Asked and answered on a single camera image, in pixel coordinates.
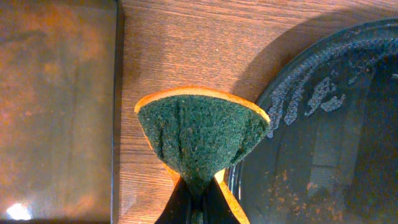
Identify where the orange green sponge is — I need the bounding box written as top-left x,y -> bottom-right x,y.
134,86 -> 270,223

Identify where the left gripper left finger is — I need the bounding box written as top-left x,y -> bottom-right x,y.
155,178 -> 192,224

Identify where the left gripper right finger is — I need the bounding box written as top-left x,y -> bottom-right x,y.
203,177 -> 239,224

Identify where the black rectangular tray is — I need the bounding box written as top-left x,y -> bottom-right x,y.
1,0 -> 124,223

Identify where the round black tray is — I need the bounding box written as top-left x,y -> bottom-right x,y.
229,18 -> 397,223

